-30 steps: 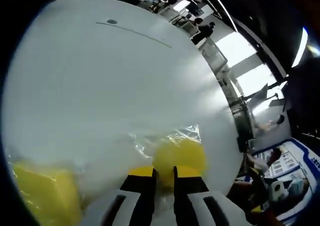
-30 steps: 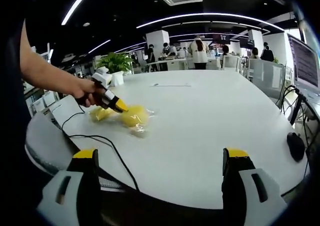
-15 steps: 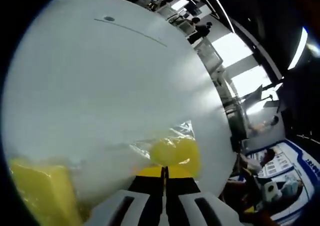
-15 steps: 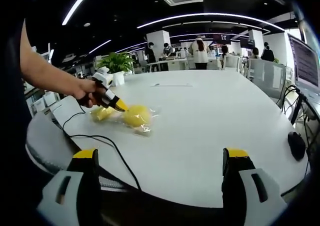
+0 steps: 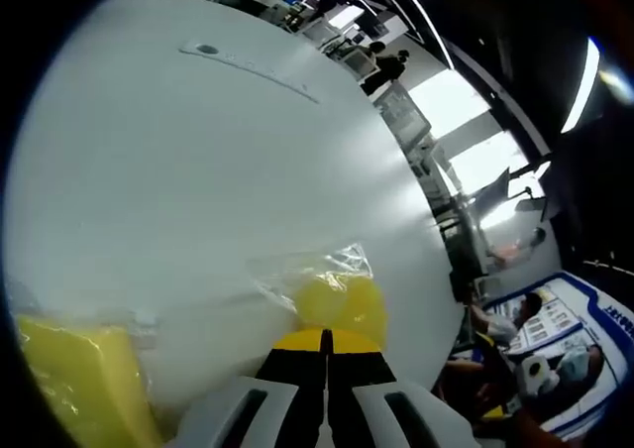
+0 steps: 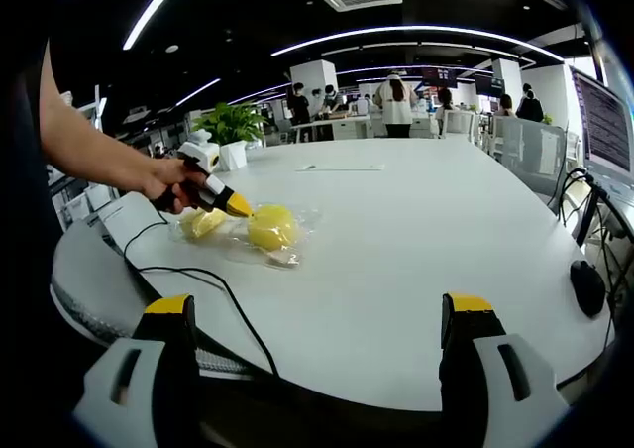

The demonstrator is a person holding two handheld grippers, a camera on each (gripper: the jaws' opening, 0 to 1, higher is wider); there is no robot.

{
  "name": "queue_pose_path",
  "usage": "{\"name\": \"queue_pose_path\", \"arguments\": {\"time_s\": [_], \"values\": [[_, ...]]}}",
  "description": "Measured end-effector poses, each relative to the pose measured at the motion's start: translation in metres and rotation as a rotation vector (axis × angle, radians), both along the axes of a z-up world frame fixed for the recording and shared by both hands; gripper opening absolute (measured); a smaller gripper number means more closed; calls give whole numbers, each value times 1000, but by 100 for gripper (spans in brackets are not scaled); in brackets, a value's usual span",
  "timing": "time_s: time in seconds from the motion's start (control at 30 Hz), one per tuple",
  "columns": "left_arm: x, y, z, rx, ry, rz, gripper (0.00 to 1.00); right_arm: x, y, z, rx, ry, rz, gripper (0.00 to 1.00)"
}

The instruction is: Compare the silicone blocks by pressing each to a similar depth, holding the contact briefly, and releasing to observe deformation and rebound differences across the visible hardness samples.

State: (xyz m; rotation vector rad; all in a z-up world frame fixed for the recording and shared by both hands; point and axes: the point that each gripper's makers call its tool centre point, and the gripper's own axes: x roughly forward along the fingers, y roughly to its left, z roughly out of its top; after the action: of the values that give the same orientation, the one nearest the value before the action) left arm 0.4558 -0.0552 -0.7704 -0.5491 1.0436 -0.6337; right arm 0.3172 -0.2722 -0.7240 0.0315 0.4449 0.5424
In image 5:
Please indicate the round yellow silicone block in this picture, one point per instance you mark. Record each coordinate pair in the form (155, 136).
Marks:
(322, 302)

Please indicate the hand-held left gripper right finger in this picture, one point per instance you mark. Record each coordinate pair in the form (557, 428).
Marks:
(386, 413)

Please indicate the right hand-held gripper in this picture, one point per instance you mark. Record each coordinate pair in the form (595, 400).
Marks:
(537, 371)

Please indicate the blue white wall poster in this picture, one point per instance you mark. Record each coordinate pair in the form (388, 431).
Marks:
(599, 314)

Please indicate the white office chair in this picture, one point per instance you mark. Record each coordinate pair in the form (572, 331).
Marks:
(357, 62)

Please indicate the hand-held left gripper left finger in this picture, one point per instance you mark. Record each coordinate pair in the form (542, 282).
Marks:
(257, 408)

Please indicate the straight ceiling light strip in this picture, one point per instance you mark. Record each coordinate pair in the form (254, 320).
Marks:
(421, 17)

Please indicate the large yellow bagged sponge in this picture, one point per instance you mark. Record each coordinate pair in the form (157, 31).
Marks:
(74, 383)

